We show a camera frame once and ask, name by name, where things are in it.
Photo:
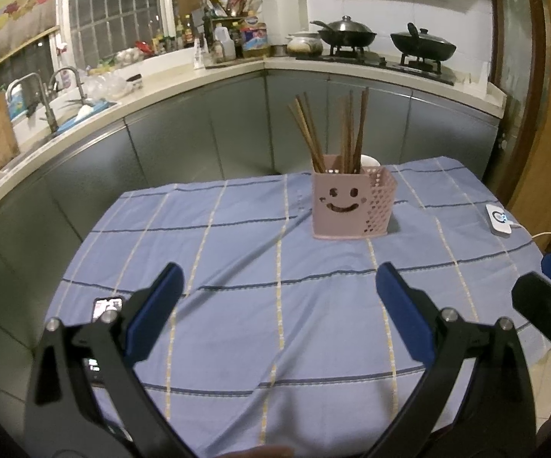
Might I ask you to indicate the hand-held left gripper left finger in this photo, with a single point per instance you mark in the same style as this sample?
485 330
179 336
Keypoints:
156 305

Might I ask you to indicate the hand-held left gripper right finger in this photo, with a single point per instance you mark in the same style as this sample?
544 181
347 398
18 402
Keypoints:
404 310

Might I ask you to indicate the pink smiley utensil holder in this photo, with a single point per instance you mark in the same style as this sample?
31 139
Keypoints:
337 219

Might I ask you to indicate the bundle of wooden chopsticks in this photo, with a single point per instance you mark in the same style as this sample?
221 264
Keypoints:
349 129

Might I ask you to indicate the smartphone with lit screen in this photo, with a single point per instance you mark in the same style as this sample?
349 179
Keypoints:
108 306

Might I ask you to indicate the small white electronic device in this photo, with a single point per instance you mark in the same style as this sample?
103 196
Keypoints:
498 222

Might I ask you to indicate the blue plaid tablecloth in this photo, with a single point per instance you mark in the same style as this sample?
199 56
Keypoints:
256 257

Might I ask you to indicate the grey kitchen cabinets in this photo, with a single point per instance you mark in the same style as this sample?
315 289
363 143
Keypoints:
185 129

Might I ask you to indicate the blue dish cloth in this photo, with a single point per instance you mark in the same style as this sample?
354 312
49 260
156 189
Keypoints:
73 121

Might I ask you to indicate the clear plastic bag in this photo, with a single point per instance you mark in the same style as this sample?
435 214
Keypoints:
106 87

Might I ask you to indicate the steel kitchen faucet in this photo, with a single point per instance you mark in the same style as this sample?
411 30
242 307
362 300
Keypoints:
46 105
79 88

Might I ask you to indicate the black gas stove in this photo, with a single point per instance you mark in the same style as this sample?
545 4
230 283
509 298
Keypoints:
385 63

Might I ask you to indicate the white kitchen countertop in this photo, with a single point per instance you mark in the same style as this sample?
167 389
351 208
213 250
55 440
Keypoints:
237 69

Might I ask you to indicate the bowl of eggs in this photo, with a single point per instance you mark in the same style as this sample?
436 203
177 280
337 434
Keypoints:
127 56

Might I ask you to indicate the translucent plastic jug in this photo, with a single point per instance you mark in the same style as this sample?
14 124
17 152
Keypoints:
224 45

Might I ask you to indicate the row of condiment bottles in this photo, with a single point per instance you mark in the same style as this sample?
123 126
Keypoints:
185 33

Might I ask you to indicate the black wok with steel lid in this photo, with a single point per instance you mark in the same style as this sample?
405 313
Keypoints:
347 33

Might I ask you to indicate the blue labelled container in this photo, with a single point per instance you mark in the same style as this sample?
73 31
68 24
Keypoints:
255 38

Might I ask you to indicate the barred kitchen window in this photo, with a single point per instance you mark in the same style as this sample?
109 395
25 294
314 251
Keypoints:
113 9

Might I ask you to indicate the pile of snack packets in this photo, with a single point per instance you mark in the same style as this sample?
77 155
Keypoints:
235 2

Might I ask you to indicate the wooden door frame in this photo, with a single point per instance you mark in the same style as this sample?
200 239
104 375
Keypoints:
533 105

